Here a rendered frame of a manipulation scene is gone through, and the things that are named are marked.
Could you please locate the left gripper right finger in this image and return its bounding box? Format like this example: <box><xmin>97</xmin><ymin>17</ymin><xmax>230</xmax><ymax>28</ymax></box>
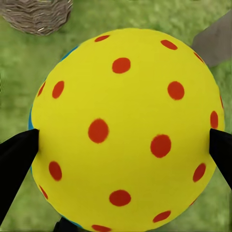
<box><xmin>209</xmin><ymin>129</ymin><xmax>232</xmax><ymax>189</ymax></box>

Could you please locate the wicker basket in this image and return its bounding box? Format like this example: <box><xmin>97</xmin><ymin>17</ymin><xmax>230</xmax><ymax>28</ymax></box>
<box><xmin>0</xmin><ymin>0</ymin><xmax>73</xmax><ymax>36</ymax></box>

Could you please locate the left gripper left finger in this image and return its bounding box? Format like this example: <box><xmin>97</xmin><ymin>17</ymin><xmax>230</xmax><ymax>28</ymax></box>
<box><xmin>0</xmin><ymin>129</ymin><xmax>38</xmax><ymax>226</ymax></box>

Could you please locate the easter egg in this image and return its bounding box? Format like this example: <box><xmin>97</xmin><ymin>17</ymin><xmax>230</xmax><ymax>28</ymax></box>
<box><xmin>27</xmin><ymin>28</ymin><xmax>225</xmax><ymax>232</ymax></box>

